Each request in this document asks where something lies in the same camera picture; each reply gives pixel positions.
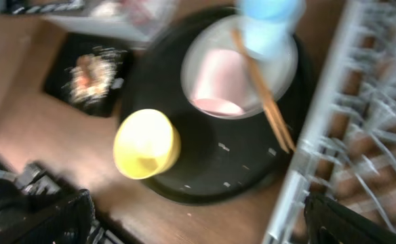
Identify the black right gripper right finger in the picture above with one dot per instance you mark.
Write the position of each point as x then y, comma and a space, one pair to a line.
330, 222

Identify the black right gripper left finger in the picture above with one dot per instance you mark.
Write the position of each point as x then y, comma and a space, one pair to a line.
57, 218

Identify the wooden chopstick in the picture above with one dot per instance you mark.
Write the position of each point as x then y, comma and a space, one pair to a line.
262, 91
269, 95

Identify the yellow plastic bowl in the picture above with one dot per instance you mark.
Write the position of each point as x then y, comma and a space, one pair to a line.
146, 144

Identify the pink plastic cup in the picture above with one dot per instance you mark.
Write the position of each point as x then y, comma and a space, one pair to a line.
220, 87

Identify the light blue plastic cup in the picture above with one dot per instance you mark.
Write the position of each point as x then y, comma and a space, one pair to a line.
266, 24

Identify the grey plastic dishwasher rack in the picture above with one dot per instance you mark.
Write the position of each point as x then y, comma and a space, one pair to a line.
347, 148

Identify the round black tray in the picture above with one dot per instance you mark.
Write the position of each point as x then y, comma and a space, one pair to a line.
219, 158

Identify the food scraps pile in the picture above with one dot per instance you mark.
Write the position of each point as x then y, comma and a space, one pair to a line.
95, 75

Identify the grey round plate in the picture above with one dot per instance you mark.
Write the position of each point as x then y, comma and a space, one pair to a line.
278, 73

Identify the black rectangular tray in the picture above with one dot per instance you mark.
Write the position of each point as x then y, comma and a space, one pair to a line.
75, 45

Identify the clear plastic storage bin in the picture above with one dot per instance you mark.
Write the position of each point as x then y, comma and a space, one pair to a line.
130, 20

